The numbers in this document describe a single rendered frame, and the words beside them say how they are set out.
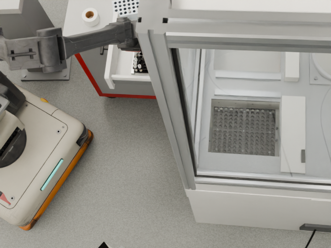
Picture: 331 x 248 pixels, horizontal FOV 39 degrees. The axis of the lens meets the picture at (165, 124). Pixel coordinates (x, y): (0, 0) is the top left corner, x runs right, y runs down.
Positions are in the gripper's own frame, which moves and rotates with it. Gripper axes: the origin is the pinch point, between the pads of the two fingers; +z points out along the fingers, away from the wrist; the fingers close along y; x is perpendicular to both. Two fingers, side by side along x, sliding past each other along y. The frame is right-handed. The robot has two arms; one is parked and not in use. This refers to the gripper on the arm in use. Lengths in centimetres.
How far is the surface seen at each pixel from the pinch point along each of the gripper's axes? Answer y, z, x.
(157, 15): -28, -107, 40
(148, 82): -4.4, 7.4, 10.4
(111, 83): 10.0, 6.2, 12.1
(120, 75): 6.2, 4.5, 9.1
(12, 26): 74, 41, -27
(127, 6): 10.4, 17.2, -26.6
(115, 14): 10.7, 3.1, -15.8
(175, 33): -31, -107, 42
